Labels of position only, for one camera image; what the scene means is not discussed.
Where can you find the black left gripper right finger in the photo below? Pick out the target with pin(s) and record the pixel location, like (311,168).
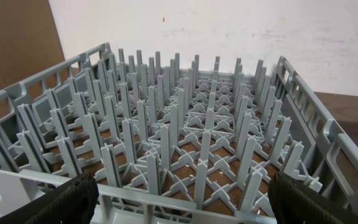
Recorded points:
(293,202)

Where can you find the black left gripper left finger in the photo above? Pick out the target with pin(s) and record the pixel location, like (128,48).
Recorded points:
(72,202)

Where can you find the grey plastic dish rack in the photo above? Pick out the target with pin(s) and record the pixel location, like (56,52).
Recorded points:
(170,145)

